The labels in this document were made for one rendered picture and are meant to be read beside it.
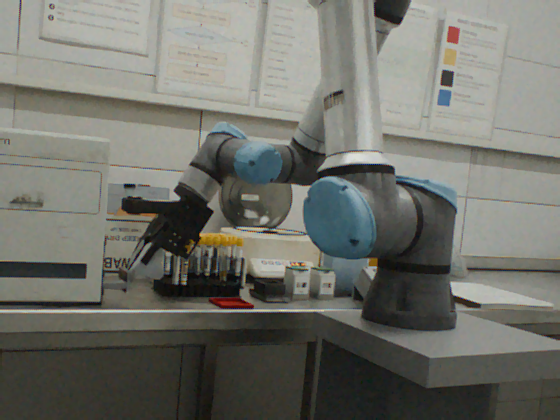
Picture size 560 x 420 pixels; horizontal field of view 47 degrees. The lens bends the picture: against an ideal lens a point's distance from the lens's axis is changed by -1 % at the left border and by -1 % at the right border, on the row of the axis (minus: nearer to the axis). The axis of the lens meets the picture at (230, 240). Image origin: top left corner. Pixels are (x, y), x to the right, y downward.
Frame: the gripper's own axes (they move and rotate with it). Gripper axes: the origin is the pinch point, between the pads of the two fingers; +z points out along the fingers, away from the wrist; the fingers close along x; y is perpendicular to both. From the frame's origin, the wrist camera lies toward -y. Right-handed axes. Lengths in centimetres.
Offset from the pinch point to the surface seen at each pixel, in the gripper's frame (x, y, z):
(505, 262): 58, 140, -79
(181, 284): 4.6, 12.2, -4.4
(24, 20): 60, -42, -41
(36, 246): -4.5, -18.1, 3.9
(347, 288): 6, 49, -25
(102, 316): -8.5, -2.6, 8.2
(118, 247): 25.0, 2.6, -4.4
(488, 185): 59, 116, -97
